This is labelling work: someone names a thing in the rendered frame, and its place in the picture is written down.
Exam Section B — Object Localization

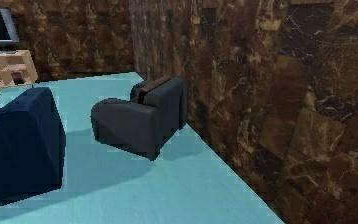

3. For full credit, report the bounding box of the dark grey armchair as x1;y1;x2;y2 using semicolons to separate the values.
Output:
90;75;189;162

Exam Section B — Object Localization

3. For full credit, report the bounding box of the dark blue sofa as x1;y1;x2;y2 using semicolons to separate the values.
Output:
0;86;67;204

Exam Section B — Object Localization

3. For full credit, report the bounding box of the light wooden television stand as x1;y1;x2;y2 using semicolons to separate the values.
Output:
0;49;39;91

